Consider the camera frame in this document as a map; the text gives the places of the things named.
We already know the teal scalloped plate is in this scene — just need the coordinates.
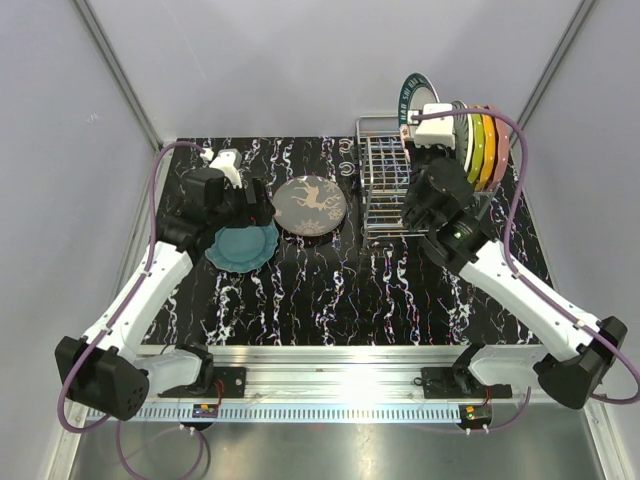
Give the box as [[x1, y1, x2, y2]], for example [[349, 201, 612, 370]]
[[205, 221, 279, 274]]

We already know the white blue striped plate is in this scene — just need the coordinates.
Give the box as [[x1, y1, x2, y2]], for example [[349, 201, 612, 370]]
[[453, 113, 474, 174]]

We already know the green dotted plate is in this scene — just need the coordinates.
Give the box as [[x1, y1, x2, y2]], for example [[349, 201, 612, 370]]
[[467, 113, 485, 185]]

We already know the teal lettered plate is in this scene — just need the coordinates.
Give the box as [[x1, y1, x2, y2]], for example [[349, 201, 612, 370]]
[[397, 72, 440, 138]]

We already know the orange dotted plate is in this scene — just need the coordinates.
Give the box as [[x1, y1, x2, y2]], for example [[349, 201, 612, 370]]
[[476, 115, 497, 191]]

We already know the pink dotted plate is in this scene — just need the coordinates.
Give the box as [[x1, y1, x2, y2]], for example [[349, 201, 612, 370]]
[[488, 117, 510, 191]]

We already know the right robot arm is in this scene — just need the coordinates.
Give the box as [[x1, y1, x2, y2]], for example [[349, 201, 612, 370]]
[[402, 145, 628, 410]]

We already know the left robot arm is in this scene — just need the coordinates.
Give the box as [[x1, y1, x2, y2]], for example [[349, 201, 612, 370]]
[[54, 167, 275, 421]]

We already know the metal dish rack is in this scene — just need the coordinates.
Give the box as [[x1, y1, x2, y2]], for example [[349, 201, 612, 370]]
[[353, 114, 499, 244]]

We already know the grey deer plate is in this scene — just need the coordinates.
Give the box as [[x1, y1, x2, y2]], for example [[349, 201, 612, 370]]
[[271, 175, 347, 237]]

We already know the black marble pattern mat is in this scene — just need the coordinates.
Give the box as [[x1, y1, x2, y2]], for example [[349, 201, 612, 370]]
[[144, 137, 535, 346]]

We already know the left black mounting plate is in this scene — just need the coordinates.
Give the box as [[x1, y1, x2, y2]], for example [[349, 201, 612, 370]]
[[187, 366, 247, 399]]

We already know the black mounting plate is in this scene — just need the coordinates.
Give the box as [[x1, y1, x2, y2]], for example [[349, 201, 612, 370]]
[[187, 366, 247, 399], [413, 366, 513, 400]]

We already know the left small circuit board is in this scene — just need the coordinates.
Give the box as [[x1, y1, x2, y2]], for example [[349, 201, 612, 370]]
[[192, 404, 219, 418]]

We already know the small circuit board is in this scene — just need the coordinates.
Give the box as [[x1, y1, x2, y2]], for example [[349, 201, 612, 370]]
[[192, 404, 219, 418], [462, 404, 492, 422]]

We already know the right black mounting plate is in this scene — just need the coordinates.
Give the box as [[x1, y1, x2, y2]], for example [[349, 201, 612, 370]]
[[413, 366, 513, 400]]

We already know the right small circuit board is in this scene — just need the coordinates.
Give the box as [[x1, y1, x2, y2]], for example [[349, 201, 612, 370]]
[[462, 404, 492, 422]]

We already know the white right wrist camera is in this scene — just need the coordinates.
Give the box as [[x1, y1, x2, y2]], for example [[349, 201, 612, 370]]
[[413, 103, 455, 149]]

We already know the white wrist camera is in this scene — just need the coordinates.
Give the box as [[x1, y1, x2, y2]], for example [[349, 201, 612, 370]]
[[201, 149, 243, 188], [413, 103, 455, 149]]

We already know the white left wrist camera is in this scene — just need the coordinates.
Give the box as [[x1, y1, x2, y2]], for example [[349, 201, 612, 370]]
[[201, 149, 243, 188]]

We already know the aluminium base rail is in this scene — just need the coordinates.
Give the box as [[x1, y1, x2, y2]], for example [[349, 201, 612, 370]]
[[74, 344, 609, 421]]

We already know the left aluminium frame post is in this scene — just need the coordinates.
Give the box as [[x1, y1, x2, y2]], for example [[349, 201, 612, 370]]
[[70, 0, 163, 152]]

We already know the aluminium frame post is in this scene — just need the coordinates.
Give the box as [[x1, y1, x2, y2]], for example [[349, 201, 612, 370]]
[[70, 0, 163, 152], [518, 0, 599, 130]]

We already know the right aluminium frame post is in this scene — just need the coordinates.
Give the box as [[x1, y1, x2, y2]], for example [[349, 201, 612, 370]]
[[518, 0, 599, 130]]

